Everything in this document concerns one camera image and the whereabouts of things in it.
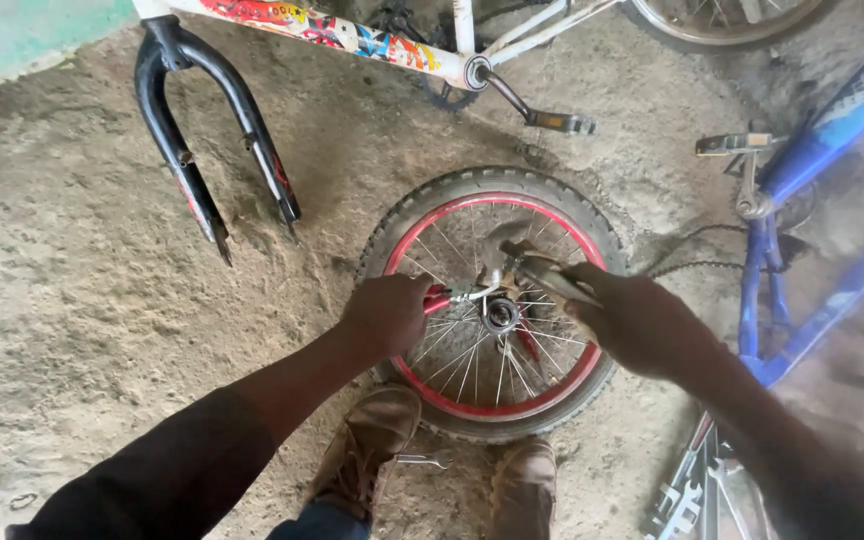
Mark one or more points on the person's left hand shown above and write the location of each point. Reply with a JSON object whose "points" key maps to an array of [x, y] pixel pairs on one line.
{"points": [[383, 315]]}

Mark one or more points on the person's right hand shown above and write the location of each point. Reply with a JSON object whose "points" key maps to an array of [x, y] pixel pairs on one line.
{"points": [[642, 326]]}

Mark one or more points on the person's left fingers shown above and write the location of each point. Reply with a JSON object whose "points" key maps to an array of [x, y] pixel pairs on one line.
{"points": [[418, 304]]}

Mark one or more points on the person's right fingers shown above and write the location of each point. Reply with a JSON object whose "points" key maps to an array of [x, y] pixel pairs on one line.
{"points": [[583, 304]]}

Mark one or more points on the metal hammer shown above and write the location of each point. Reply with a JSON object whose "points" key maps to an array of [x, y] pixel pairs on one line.
{"points": [[544, 274]]}

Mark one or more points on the red-rimmed bicycle wheel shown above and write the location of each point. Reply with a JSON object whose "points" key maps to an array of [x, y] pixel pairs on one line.
{"points": [[477, 405]]}

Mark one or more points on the person's brown left shoe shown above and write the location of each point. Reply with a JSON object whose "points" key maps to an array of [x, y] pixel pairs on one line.
{"points": [[368, 442]]}

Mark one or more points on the person's brown shoe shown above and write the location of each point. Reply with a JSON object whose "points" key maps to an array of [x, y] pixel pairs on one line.
{"points": [[368, 442], [523, 487]]}

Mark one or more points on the silver spanner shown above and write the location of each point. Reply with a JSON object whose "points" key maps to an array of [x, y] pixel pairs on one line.
{"points": [[424, 460]]}

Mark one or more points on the person's brown right shoe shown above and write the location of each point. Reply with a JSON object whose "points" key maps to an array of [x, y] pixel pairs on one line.
{"points": [[523, 487]]}

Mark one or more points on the grey crank with pedal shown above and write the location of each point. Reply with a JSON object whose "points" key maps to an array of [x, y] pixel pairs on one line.
{"points": [[533, 116]]}

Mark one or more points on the heap of metal tools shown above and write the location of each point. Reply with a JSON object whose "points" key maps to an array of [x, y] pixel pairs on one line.
{"points": [[691, 499]]}

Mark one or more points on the silver crank with yellow-edged pedal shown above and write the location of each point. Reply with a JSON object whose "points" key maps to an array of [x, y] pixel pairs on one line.
{"points": [[743, 146]]}

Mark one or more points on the person's blue trouser leg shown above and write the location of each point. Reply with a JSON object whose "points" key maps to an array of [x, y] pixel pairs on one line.
{"points": [[323, 525]]}

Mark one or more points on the black bicycle wheel with silver rim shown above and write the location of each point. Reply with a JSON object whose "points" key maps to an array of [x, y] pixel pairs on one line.
{"points": [[672, 26]]}

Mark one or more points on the black bicycle fork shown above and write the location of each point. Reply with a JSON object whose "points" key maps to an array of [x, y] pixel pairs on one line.
{"points": [[169, 142]]}

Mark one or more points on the person's black sleeve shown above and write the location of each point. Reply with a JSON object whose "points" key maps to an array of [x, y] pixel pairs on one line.
{"points": [[169, 480]]}

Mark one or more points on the white bicycle frame with stickers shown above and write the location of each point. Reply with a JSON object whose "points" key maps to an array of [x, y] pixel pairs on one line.
{"points": [[342, 34]]}

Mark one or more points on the blue bicycle frame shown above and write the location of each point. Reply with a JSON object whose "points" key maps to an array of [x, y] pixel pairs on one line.
{"points": [[841, 124]]}

